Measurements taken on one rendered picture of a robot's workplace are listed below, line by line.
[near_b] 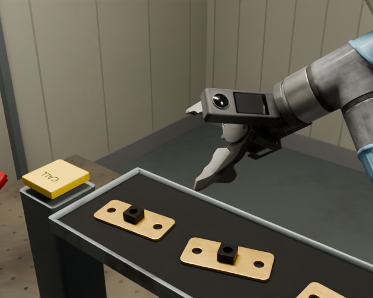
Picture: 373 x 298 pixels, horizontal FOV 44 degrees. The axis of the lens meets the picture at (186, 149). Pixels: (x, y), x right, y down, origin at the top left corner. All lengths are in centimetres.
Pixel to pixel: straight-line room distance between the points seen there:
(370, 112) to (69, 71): 210
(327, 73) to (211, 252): 31
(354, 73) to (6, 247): 95
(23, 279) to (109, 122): 180
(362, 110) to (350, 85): 4
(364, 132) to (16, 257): 89
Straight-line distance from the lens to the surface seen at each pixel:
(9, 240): 130
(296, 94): 66
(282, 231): 49
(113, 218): 51
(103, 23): 268
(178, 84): 326
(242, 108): 67
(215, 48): 339
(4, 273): 120
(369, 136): 62
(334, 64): 65
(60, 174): 60
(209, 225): 50
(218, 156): 72
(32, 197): 61
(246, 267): 44
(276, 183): 284
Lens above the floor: 145
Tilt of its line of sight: 27 degrees down
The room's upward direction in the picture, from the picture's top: straight up
